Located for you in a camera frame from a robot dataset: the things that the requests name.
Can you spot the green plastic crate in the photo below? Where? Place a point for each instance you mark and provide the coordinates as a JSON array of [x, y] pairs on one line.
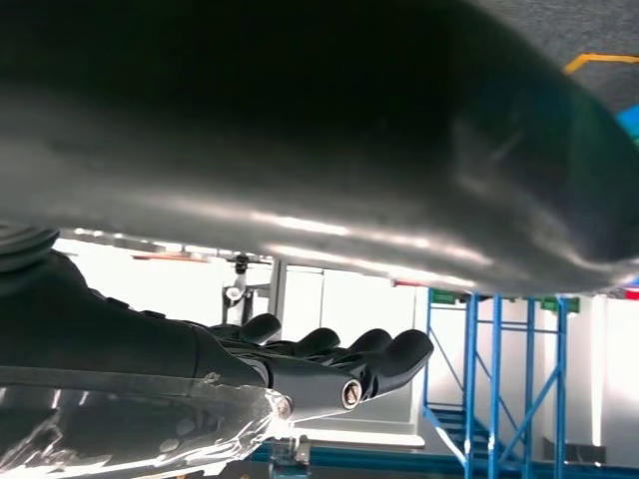
[[442, 297], [566, 305]]

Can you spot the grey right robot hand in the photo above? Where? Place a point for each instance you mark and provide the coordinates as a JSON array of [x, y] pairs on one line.
[[125, 344]]

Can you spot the blue metal shelf rack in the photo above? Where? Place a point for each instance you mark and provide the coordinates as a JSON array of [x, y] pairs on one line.
[[494, 383]]

